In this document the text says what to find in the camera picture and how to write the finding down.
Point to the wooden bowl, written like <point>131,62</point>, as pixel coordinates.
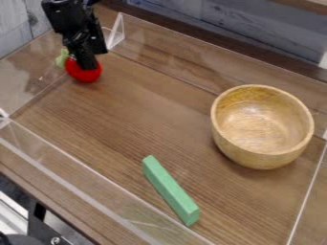
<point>261,126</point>

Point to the green rectangular block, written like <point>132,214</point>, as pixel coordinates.
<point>171,191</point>

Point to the clear acrylic front wall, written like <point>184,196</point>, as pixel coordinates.
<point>101,209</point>

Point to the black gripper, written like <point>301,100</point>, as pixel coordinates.
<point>73,20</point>

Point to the black metal table frame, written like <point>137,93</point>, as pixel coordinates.
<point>37,229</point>

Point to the red plush strawberry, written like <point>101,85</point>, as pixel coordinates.
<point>65,62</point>

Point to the clear acrylic corner bracket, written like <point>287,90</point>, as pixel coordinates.
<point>115,35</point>

